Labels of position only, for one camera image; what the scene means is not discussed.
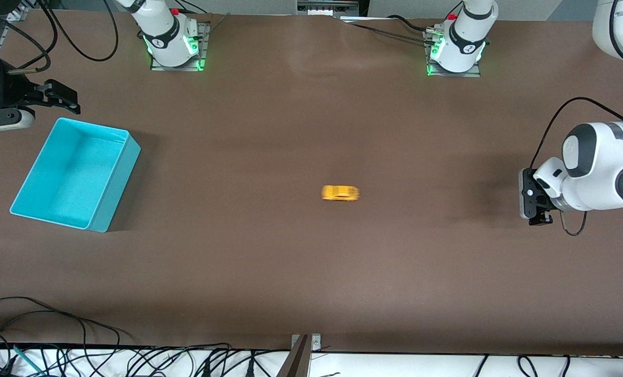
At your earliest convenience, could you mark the yellow beetle toy car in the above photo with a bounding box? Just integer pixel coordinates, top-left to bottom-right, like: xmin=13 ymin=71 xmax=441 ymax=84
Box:
xmin=321 ymin=185 xmax=361 ymax=202

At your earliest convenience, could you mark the turquoise plastic bin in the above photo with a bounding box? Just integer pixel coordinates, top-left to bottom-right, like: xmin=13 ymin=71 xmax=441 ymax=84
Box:
xmin=9 ymin=117 xmax=141 ymax=233

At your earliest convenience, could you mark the grey power strip device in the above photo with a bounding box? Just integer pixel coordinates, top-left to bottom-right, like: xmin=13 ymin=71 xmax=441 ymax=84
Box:
xmin=297 ymin=0 xmax=362 ymax=16

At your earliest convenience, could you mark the dark angled metal bar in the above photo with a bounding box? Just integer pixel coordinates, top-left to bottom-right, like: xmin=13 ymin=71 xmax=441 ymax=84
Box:
xmin=276 ymin=335 xmax=310 ymax=377

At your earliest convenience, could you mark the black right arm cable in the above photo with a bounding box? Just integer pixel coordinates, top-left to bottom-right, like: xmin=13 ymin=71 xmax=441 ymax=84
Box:
xmin=0 ymin=8 xmax=51 ymax=74
xmin=38 ymin=0 xmax=120 ymax=62

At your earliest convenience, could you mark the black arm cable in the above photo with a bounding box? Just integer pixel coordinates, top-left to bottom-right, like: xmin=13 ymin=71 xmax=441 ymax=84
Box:
xmin=530 ymin=97 xmax=623 ymax=169
xmin=38 ymin=0 xmax=120 ymax=62
xmin=0 ymin=8 xmax=51 ymax=74

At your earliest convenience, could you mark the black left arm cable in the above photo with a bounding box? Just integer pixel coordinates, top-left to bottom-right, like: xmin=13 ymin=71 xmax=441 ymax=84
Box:
xmin=530 ymin=97 xmax=623 ymax=169

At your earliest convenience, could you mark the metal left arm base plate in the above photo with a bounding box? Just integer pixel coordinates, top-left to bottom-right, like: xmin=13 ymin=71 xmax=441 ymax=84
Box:
xmin=426 ymin=29 xmax=483 ymax=78

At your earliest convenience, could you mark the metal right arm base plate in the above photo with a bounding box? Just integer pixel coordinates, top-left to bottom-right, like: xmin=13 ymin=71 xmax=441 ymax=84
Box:
xmin=150 ymin=21 xmax=211 ymax=72

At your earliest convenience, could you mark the long black looped cable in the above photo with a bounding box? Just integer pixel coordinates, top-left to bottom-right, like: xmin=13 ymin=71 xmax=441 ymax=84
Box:
xmin=0 ymin=296 xmax=134 ymax=347

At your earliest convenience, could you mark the black base supply cable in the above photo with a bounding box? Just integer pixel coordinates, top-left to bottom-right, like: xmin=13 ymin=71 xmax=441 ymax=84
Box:
xmin=338 ymin=15 xmax=438 ymax=47

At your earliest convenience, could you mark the small metal bracket plate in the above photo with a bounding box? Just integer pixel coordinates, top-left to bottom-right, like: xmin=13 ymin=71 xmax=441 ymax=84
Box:
xmin=291 ymin=334 xmax=321 ymax=352

